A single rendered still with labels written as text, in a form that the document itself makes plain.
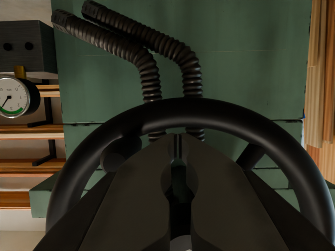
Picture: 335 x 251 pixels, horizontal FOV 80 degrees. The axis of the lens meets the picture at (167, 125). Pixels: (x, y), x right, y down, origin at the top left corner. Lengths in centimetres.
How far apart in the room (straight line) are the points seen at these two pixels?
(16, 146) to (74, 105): 333
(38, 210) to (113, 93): 28
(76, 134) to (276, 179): 38
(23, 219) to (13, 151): 109
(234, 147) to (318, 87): 136
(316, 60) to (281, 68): 128
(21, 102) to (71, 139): 10
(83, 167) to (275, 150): 17
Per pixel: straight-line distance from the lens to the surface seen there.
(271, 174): 43
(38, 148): 353
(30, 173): 304
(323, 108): 174
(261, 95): 39
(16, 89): 38
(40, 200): 49
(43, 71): 39
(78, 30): 29
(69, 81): 41
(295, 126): 43
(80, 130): 41
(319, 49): 173
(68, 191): 22
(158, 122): 18
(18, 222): 420
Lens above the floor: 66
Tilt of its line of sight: 8 degrees up
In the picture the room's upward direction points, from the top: 179 degrees clockwise
